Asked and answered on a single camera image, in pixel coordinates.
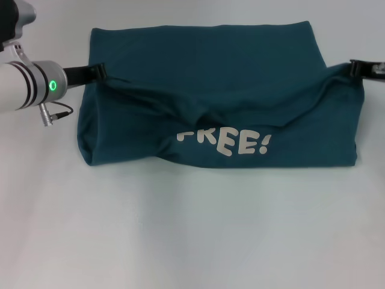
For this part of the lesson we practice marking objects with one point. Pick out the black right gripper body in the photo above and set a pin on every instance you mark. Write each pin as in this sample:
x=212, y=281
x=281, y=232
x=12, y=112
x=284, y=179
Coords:
x=374, y=75

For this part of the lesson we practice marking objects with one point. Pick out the teal blue shirt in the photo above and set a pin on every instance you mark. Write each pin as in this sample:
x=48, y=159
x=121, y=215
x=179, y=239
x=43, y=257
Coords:
x=210, y=99

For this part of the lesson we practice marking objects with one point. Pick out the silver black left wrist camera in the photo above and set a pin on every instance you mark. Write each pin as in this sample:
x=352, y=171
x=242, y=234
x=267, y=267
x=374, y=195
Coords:
x=21, y=18

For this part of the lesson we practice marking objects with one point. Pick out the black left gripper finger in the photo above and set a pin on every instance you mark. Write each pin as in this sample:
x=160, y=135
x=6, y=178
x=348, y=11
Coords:
x=98, y=72

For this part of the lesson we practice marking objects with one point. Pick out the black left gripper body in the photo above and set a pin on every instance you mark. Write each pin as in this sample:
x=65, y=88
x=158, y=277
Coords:
x=76, y=75

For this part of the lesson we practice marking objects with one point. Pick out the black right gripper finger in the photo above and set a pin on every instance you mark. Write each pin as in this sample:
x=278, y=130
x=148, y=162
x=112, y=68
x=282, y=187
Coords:
x=358, y=68

